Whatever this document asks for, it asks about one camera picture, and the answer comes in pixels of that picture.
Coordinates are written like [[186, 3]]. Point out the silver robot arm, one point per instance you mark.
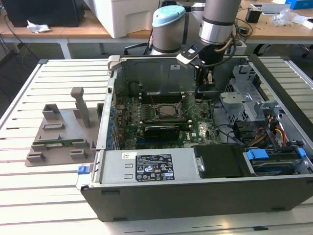
[[217, 31]]

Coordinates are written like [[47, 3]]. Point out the CPU socket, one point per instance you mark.
[[156, 111]]

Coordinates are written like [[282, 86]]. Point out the small black adapter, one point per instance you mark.
[[244, 30]]

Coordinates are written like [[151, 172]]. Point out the black office chair base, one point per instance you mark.
[[133, 47], [307, 50], [262, 49]]

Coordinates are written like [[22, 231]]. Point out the small black box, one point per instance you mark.
[[253, 16]]

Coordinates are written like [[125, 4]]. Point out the silver metal drive cage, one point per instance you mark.
[[244, 104]]

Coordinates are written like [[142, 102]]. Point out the black RAM slot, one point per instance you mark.
[[171, 122], [168, 97], [171, 118], [168, 101], [168, 94]]

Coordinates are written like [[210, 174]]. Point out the wooden office desk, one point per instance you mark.
[[269, 33], [73, 31]]

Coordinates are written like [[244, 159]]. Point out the green motherboard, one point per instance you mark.
[[203, 128]]

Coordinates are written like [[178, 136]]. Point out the white flat box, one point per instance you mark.
[[276, 8]]

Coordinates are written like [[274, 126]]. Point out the clear plastic bag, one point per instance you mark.
[[283, 17]]

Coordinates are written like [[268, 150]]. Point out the black power connector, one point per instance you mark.
[[242, 132]]

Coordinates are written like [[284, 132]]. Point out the white printer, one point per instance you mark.
[[127, 19]]

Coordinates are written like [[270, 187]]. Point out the black graphics card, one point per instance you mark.
[[161, 134]]

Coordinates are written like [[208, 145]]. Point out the small white carton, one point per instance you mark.
[[305, 22]]

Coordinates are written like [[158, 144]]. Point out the blue cardboard box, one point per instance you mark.
[[302, 3]]

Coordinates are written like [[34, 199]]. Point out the black plastic shroud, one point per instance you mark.
[[220, 161]]

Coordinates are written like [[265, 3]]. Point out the blue disk carrier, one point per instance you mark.
[[256, 154]]

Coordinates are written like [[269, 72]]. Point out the blue plastic clip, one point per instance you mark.
[[302, 151]]

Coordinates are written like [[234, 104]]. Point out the black grey PC case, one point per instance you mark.
[[195, 200]]

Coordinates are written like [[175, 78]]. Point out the silver power supply unit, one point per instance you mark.
[[115, 166]]

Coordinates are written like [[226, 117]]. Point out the grey parts rack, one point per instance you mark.
[[71, 133]]

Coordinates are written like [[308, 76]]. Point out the green RAM stick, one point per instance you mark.
[[73, 141]]

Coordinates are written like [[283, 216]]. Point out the blue case latch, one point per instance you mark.
[[82, 170]]

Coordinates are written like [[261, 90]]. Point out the black computer tower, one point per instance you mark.
[[44, 12]]

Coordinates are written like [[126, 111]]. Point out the crumpled white paper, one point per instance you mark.
[[36, 27]]

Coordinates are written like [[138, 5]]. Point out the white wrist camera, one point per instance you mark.
[[183, 58]]

